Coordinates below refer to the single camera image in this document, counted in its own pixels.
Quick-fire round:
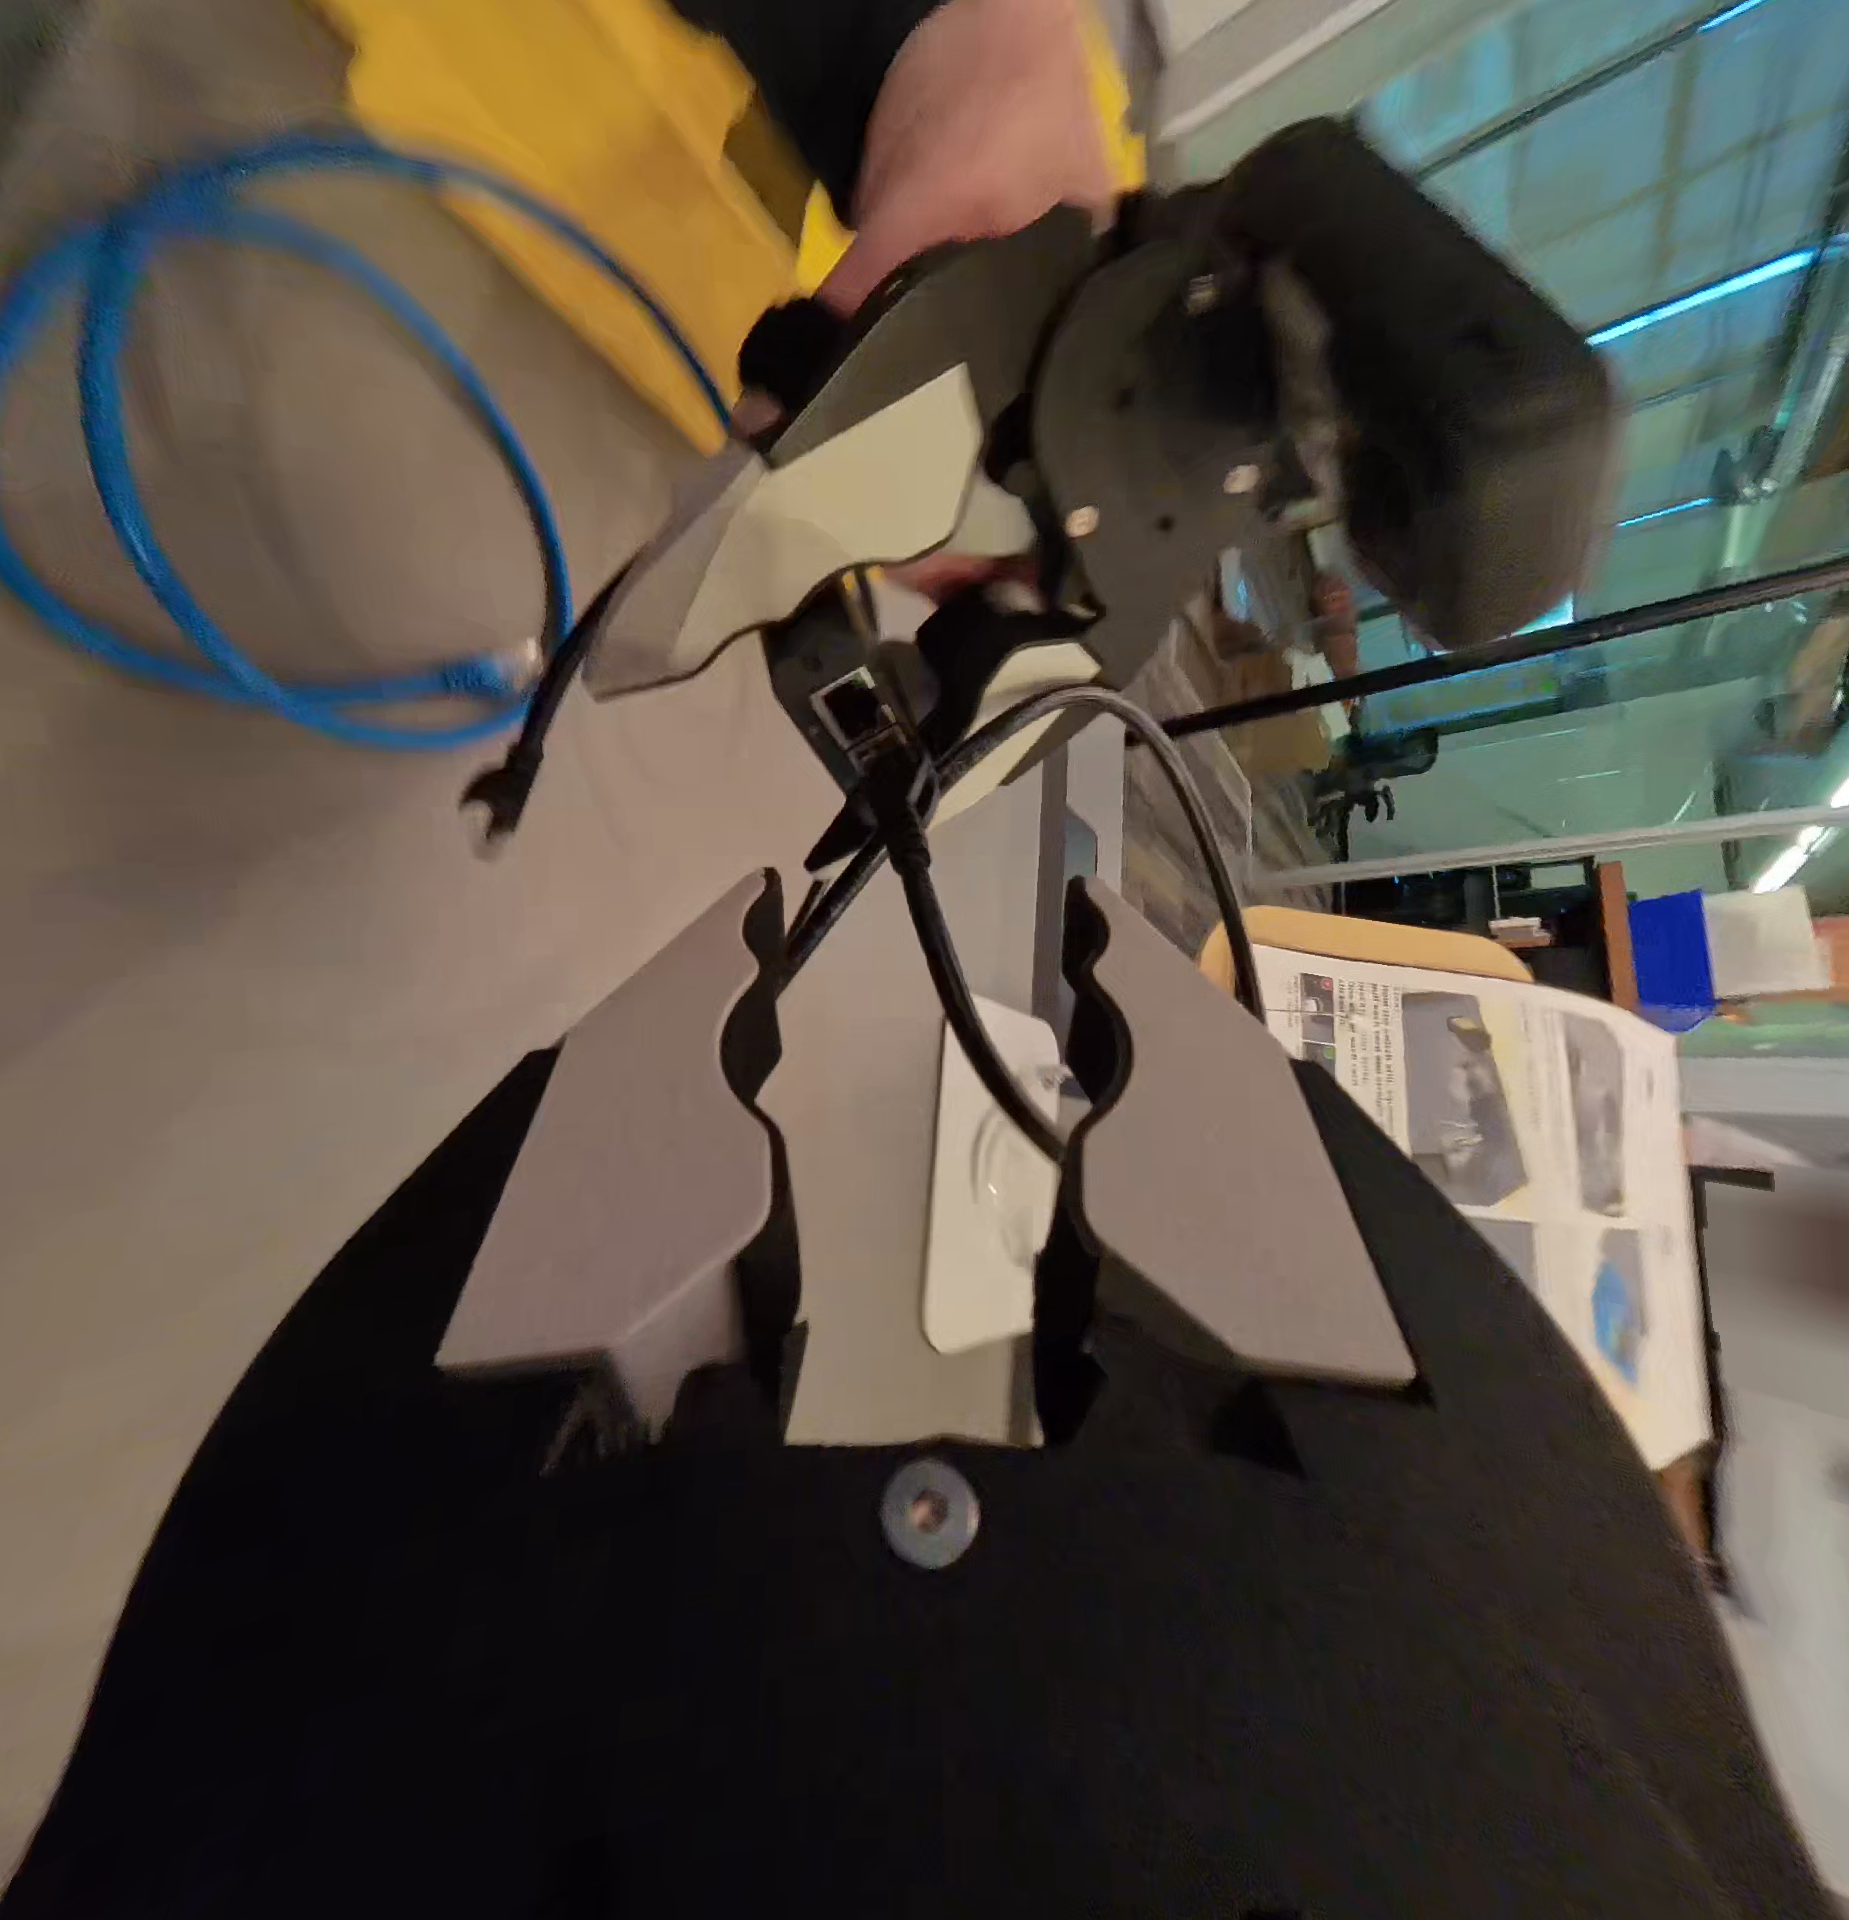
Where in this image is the blue ethernet cable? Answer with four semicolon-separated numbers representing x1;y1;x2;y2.
0;129;736;754

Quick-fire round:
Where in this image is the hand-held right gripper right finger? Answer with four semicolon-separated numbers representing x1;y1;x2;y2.
1033;876;1423;1428

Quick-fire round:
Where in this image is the person's left forearm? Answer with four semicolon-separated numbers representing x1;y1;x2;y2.
664;0;950;219

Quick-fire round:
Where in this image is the black network switch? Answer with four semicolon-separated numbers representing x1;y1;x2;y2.
761;586;950;791

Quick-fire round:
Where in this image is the black slanted pole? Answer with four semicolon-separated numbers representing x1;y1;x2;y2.
1160;543;1849;748

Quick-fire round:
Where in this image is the wooden board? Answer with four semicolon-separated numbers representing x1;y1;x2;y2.
1198;905;1723;1567

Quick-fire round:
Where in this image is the black ethernet cable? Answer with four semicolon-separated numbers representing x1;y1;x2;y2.
459;586;1265;1167

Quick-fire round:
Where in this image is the white box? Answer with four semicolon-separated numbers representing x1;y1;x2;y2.
1706;884;1834;996

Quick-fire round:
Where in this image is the yellow divided plastic bin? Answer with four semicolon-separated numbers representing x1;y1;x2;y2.
304;0;1154;458

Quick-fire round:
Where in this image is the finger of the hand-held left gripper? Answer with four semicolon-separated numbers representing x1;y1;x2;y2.
582;365;1041;703
913;586;1115;837

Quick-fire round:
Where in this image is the blue storage bin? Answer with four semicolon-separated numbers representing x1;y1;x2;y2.
1626;887;1718;1034

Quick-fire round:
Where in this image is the printed instruction sheet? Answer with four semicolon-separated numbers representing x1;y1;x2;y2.
1253;945;1714;1467

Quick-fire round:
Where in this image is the person's left hand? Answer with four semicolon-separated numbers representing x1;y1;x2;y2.
826;0;1123;321

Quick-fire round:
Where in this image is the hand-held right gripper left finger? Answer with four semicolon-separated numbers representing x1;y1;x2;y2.
437;865;804;1428

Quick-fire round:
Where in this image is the white board stand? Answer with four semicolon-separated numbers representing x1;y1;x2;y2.
923;1021;1088;1353

